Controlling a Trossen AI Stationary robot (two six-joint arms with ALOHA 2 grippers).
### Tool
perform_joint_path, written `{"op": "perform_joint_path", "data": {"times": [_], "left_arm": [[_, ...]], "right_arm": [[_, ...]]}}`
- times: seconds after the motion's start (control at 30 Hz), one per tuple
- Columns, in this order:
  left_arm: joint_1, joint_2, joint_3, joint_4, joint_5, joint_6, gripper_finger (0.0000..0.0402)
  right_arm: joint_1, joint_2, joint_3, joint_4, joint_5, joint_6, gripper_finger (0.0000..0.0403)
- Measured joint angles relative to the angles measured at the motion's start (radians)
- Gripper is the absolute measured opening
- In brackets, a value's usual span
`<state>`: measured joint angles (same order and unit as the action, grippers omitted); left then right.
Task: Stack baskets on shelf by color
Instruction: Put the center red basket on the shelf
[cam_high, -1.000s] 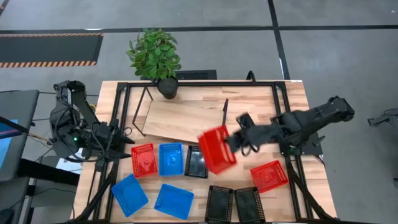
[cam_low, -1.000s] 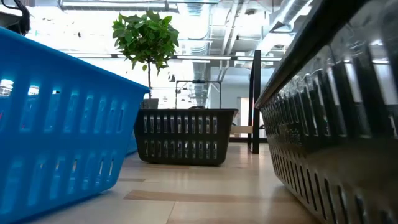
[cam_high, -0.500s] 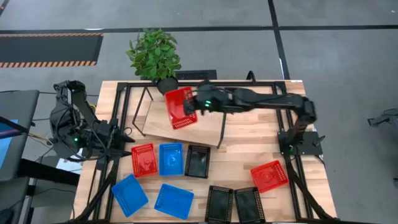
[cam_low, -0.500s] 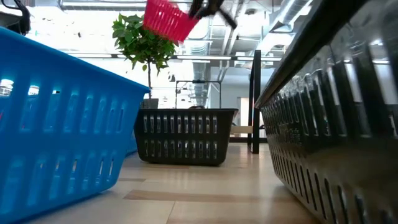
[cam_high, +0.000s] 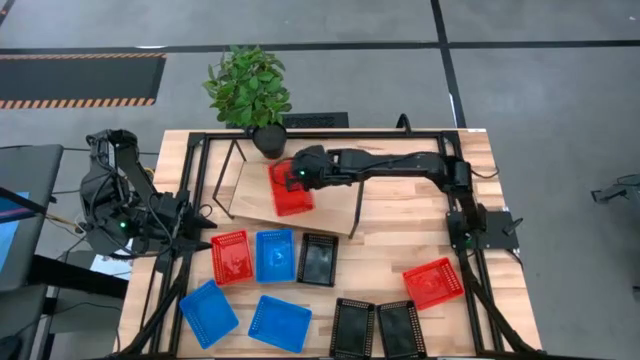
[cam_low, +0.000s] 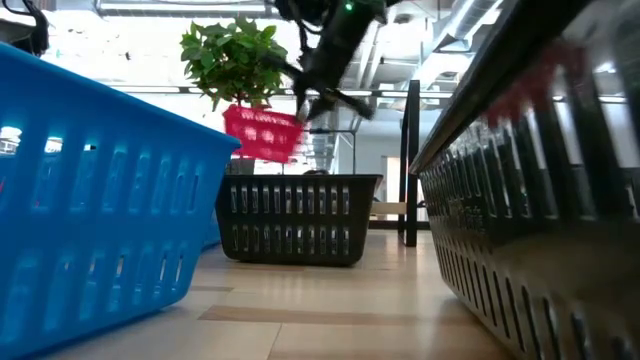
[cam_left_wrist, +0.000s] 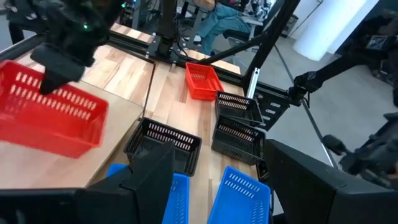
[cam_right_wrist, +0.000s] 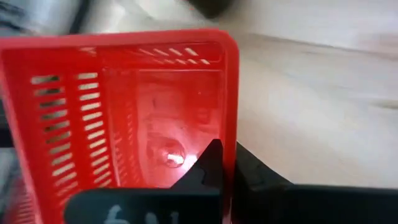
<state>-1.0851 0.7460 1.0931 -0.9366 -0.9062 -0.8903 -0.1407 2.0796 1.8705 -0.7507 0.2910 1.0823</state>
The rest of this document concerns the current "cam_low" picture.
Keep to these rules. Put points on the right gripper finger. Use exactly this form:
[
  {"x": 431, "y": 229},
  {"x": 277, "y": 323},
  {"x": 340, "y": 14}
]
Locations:
[
  {"x": 301, "y": 105},
  {"x": 321, "y": 106}
]

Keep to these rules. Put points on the red plastic slotted basket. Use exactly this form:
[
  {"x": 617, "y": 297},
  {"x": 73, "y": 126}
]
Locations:
[
  {"x": 260, "y": 145},
  {"x": 535, "y": 85}
]

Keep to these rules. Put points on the black plastic slotted basket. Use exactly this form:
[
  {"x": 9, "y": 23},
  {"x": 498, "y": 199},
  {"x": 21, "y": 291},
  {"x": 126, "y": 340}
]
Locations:
[
  {"x": 550, "y": 280},
  {"x": 295, "y": 219}
]

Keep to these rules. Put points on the blue plastic slotted basket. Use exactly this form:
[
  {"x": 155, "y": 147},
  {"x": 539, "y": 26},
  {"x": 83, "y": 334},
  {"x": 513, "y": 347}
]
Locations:
[
  {"x": 212, "y": 232},
  {"x": 100, "y": 225}
]

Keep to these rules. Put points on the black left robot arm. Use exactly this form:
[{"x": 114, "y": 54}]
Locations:
[{"x": 35, "y": 35}]

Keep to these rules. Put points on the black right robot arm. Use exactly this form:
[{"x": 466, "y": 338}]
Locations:
[{"x": 345, "y": 25}]

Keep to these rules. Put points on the light wooden shelf board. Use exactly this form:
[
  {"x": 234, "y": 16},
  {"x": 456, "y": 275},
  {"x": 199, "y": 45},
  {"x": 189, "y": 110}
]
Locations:
[{"x": 387, "y": 208}]

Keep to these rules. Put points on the green leafy potted plant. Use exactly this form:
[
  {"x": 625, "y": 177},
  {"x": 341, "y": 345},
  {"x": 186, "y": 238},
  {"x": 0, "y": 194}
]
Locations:
[{"x": 230, "y": 60}]

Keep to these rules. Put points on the black plant pot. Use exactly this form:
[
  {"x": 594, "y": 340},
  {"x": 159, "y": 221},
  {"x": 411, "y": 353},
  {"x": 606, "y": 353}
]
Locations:
[{"x": 242, "y": 167}]

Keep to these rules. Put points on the black metal shelf frame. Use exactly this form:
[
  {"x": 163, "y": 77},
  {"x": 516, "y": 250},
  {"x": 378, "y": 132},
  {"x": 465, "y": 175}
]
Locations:
[{"x": 413, "y": 175}]

